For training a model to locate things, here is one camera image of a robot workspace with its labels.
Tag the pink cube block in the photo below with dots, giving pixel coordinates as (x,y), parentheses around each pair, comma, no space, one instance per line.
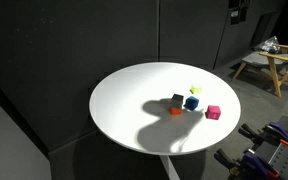
(213,112)

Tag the wooden armchair with gray cushion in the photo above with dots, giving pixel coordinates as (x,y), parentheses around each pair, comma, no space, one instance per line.
(274,63)

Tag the blue cube block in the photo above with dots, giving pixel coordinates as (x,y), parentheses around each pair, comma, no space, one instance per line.
(191,103)

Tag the purple black spring clamp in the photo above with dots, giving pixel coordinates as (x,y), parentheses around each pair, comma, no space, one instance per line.
(277,131)
(254,163)

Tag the clear plastic bag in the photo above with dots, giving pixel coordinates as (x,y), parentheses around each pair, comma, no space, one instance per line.
(268,45)

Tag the white table pedestal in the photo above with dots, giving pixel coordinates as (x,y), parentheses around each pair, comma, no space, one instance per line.
(169,168)

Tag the gray cube block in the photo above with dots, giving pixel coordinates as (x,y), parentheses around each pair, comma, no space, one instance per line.
(177,100)

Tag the orange cube block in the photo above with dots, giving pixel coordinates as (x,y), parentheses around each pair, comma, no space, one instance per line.
(175,111)

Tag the lime green block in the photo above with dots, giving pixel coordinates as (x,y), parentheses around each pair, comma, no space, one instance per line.
(195,89)

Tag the black wall hanging with label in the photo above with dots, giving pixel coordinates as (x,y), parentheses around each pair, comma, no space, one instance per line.
(237,13)

